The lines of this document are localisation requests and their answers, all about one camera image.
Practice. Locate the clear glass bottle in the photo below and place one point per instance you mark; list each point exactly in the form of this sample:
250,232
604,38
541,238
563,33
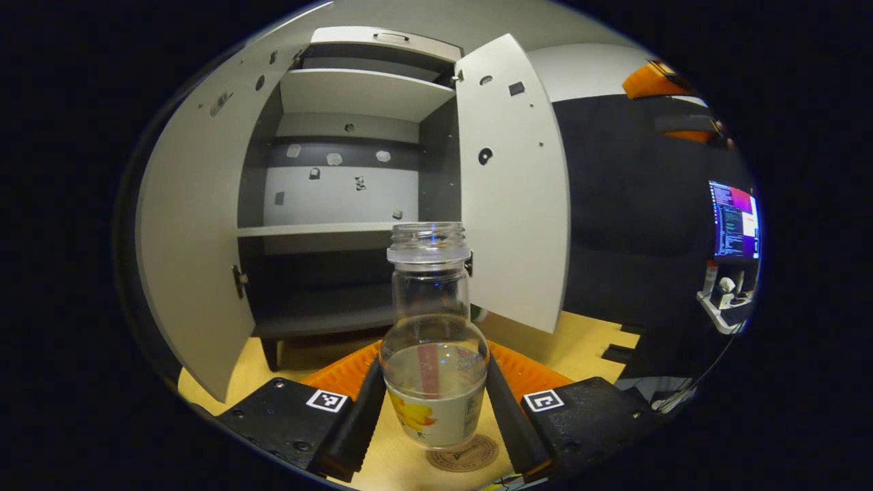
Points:
433,327

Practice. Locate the round brown coaster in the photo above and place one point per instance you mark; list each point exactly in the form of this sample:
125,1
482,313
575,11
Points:
470,458

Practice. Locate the watermelon slice toy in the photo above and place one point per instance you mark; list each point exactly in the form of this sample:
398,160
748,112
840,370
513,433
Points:
479,314

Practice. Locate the computer monitor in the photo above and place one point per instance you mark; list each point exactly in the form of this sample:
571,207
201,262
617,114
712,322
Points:
735,221

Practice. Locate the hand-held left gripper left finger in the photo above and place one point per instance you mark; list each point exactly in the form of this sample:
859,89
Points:
354,429

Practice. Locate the white door with black cat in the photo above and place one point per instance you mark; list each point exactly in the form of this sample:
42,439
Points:
511,204

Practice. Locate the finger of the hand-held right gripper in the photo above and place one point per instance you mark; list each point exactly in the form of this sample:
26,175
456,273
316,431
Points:
651,82
689,124

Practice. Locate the white cabinet drawer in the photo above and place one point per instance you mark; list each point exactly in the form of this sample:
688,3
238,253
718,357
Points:
409,44

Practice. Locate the white cabinet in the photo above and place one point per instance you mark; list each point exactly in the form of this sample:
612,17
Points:
341,198

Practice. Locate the black backdrop cloth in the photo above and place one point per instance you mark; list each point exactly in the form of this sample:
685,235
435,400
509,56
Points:
634,204

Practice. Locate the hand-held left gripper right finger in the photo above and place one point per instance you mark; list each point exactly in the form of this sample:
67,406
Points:
508,423

